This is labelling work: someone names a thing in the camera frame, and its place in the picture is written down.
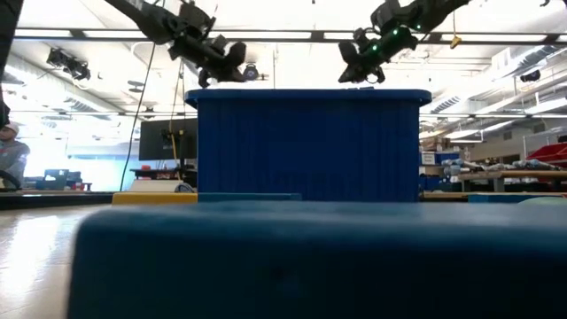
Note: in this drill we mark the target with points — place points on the large blue plastic bin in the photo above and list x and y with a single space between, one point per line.
310 146

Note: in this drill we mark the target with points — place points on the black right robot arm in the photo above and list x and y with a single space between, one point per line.
443 9

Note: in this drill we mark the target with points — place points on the yellow hanging plug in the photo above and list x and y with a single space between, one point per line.
455 43

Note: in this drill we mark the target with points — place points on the black computer monitor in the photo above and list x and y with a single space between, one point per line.
155 139

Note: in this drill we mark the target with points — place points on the dark background table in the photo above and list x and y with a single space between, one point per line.
150 173

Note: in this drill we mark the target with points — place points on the small grey rounded object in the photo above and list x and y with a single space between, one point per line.
184 189

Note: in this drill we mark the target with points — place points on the background storage shelf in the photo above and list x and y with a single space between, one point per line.
438 157

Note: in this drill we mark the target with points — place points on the small yellow cube block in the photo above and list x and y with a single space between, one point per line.
153 198

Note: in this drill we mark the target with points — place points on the black ceiling spotlight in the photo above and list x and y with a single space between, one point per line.
530 76
71 66

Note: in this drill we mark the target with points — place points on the background work table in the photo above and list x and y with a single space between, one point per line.
509 175

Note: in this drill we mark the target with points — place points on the red plastic tray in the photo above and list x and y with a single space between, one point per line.
551 155

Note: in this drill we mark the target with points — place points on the person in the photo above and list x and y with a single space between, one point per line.
13 155

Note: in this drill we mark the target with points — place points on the black ceiling camera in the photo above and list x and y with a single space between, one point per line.
251 72
358 79

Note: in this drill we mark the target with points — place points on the black ceiling light rail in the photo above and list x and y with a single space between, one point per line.
288 35

